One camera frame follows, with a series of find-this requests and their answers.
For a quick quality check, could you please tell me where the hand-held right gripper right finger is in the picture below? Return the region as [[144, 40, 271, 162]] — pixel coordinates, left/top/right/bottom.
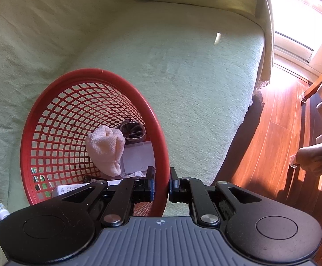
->
[[169, 167, 269, 227]]

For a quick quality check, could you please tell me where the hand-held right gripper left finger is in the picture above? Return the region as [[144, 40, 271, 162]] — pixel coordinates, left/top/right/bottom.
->
[[58, 166, 155, 227]]

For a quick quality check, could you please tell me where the small white bottle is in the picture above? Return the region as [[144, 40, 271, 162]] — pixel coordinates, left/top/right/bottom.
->
[[0, 203, 10, 221]]

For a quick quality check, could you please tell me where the white tissue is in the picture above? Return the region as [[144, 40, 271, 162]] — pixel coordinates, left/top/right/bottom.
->
[[121, 170, 147, 179]]

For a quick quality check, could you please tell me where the red plastic mesh basket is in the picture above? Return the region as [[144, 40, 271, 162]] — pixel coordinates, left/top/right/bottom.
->
[[20, 68, 170, 218]]

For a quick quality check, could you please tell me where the clear plastic box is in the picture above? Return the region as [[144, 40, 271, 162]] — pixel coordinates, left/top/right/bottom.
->
[[122, 141, 156, 178]]

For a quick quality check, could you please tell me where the cream knitted cloth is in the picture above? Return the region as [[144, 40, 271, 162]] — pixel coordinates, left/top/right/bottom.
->
[[85, 125, 126, 178]]

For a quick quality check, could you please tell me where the dark brown cloth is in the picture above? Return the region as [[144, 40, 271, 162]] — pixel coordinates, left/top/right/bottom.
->
[[119, 120, 146, 142]]

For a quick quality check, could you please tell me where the white printed box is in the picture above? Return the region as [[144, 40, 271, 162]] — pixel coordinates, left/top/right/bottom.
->
[[52, 180, 123, 198]]

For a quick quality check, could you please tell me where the sofa with green cover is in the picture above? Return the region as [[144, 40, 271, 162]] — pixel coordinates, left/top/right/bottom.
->
[[0, 0, 275, 266]]

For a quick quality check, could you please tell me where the chair with quilted beige cover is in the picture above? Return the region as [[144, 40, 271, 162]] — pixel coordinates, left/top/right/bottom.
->
[[290, 61, 322, 191]]

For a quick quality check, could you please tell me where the sliding door frame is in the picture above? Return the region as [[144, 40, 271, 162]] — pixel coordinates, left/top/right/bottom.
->
[[272, 0, 322, 74]]

